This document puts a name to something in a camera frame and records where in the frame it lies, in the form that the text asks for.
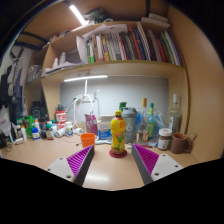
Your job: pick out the white light bar under shelf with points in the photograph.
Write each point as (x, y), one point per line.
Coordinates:
(85, 78)

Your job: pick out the brown bottle with green cap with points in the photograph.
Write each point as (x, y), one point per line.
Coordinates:
(49, 132)

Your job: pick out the grey shaker bottle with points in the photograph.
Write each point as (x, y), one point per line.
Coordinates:
(130, 121)

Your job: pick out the orange plastic cup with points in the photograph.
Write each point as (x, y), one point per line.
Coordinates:
(87, 140)

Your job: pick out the clear glass bottle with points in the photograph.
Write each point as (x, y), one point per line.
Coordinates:
(174, 116)

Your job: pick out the white bottle with blue label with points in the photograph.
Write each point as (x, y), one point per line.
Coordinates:
(35, 134)

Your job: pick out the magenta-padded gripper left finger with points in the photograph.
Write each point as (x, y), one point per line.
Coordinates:
(78, 161)

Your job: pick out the ceiling tube light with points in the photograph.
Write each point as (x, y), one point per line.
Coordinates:
(77, 15)

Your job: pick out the green plastic container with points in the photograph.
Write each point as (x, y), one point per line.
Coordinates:
(28, 125)

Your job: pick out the brown jar with white lid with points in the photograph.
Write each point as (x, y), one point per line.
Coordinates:
(164, 140)

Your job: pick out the flat round red coaster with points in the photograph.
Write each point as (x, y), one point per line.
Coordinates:
(113, 155)

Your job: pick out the clear bottle with yellow cap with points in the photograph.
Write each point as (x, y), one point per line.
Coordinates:
(142, 126)

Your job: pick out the white and blue box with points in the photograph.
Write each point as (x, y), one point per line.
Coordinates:
(104, 128)

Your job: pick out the red and white canister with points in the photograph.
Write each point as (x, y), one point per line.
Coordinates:
(60, 119)

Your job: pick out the pink carton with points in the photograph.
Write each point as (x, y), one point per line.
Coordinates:
(91, 124)

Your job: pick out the brown mug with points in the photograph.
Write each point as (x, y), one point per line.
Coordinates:
(179, 144)

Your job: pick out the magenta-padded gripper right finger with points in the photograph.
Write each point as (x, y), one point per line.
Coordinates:
(147, 160)

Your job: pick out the yellow juice bottle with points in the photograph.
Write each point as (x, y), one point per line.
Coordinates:
(118, 133)

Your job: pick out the wooden shelf unit with books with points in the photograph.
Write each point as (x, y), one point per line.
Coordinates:
(133, 66)

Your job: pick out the hanging clothes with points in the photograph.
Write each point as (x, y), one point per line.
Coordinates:
(11, 83)

